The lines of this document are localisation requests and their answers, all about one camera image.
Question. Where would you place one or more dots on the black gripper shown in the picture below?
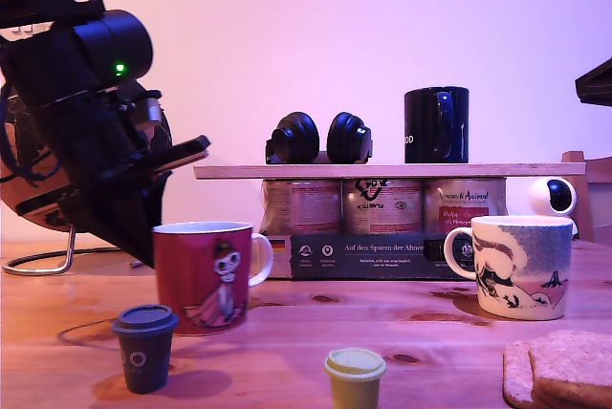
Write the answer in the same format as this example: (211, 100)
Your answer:
(91, 141)

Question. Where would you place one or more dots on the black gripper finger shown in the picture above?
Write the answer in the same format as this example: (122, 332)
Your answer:
(600, 81)

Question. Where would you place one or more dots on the red cartoon girl mug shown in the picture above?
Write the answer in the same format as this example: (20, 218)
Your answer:
(172, 280)

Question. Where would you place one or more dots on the cork globe with black continents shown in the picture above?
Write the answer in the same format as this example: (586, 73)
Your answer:
(14, 187)

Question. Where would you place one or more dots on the small dark blue lidded cup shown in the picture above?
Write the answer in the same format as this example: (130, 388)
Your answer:
(143, 356)

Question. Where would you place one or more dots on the silver tin can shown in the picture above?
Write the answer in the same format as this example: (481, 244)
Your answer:
(306, 203)
(382, 203)

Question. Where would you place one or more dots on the black over-ear headphones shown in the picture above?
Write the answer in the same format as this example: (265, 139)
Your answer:
(292, 137)

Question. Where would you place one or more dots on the dark blue ceramic mug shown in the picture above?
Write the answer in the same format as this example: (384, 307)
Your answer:
(423, 122)

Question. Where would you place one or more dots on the white and blue cartoon mug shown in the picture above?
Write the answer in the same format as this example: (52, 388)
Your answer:
(526, 249)

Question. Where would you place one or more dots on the tin can with red label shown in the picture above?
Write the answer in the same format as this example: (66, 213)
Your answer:
(459, 199)

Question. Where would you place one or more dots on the dark printed cardboard tray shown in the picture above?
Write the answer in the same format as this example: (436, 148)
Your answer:
(358, 263)

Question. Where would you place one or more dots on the pale wooden board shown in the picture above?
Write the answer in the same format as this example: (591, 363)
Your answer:
(382, 171)

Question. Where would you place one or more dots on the small yellow lidded cup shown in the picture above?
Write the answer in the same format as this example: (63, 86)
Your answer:
(355, 387)

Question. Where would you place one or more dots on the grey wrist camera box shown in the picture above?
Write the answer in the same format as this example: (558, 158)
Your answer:
(152, 113)

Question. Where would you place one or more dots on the white round security camera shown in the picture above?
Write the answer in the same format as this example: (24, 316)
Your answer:
(539, 197)

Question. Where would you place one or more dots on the white wall light switch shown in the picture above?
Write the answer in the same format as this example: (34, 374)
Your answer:
(7, 36)

